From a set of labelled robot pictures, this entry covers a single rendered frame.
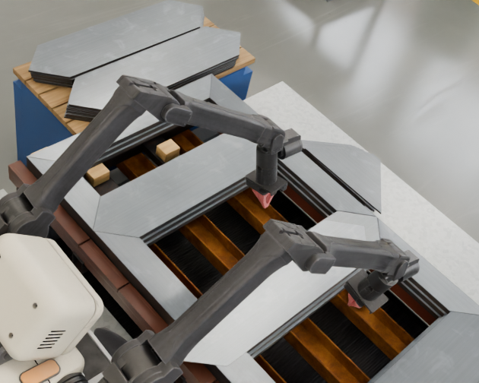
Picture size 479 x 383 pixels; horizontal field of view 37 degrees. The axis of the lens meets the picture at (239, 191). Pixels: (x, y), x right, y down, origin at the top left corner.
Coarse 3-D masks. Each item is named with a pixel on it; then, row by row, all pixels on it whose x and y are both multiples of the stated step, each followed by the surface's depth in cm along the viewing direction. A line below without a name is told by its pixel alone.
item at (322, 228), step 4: (324, 220) 219; (320, 224) 217; (324, 224) 218; (328, 224) 218; (312, 228) 216; (316, 228) 216; (320, 228) 216; (324, 228) 217; (328, 228) 217; (332, 228) 217; (316, 232) 215; (320, 232) 215; (324, 232) 216; (328, 232) 216; (332, 232) 216; (336, 232) 217; (336, 236) 215; (340, 236) 216; (348, 268) 208; (352, 268) 209; (356, 268) 209
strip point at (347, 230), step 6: (330, 222) 219; (336, 222) 219; (336, 228) 218; (342, 228) 218; (348, 228) 219; (354, 228) 219; (360, 228) 219; (342, 234) 216; (348, 234) 217; (354, 234) 217; (360, 234) 218
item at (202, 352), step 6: (204, 342) 184; (198, 348) 182; (204, 348) 183; (210, 348) 183; (192, 354) 181; (198, 354) 181; (204, 354) 182; (210, 354) 182; (216, 354) 182; (198, 360) 180; (204, 360) 180; (210, 360) 181; (216, 360) 181; (222, 360) 181
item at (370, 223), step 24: (120, 144) 226; (288, 168) 231; (312, 192) 227; (72, 216) 207; (192, 216) 215; (336, 216) 221; (360, 216) 223; (96, 240) 202; (144, 240) 204; (120, 264) 197; (144, 288) 192; (336, 288) 205; (408, 288) 212; (312, 312) 201; (432, 312) 209
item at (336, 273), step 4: (332, 268) 207; (336, 268) 208; (340, 268) 208; (344, 268) 208; (328, 272) 206; (332, 272) 206; (336, 272) 207; (340, 272) 207; (344, 272) 207; (348, 272) 207; (324, 276) 205; (328, 276) 205; (332, 276) 205; (336, 276) 206; (340, 276) 206; (344, 276) 206; (328, 280) 204; (332, 280) 204; (336, 280) 205; (332, 284) 204
